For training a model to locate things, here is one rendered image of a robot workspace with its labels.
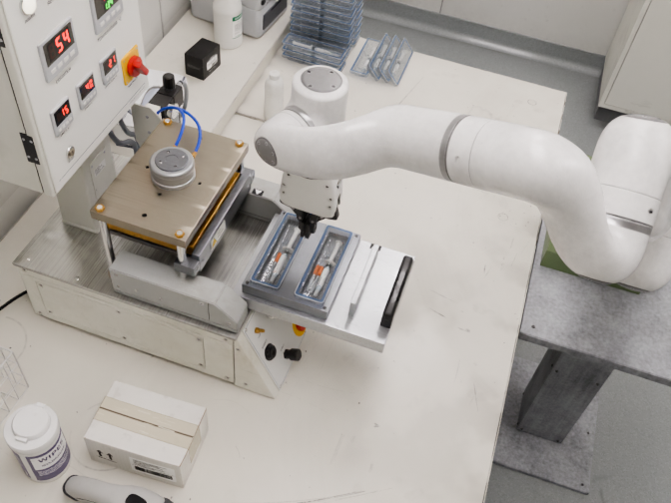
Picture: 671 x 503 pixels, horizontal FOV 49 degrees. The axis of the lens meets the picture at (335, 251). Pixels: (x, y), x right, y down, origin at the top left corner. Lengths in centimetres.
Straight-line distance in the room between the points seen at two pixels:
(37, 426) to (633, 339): 123
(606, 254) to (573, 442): 153
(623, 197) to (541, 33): 287
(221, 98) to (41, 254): 75
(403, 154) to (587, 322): 88
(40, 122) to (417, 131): 57
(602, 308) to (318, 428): 72
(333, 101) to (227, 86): 103
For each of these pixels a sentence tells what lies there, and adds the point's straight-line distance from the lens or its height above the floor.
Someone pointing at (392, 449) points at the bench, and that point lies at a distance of 147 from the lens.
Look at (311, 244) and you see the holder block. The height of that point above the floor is 100.
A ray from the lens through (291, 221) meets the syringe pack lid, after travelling 143.
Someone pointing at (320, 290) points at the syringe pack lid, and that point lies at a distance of 133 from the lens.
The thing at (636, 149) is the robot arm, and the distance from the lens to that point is 101.
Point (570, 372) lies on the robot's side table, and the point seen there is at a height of 38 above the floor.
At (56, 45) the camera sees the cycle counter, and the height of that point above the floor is 140.
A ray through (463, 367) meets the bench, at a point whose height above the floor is 75.
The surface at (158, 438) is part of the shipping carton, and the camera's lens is 137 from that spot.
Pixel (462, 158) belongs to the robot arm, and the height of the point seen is 145.
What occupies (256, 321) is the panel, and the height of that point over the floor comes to 90.
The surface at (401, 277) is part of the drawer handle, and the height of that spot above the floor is 101.
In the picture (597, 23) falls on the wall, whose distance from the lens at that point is 379.
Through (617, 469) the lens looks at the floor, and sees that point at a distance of 249.
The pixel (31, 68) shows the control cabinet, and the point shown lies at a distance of 116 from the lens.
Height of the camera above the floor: 206
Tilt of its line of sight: 49 degrees down
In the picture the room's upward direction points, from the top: 8 degrees clockwise
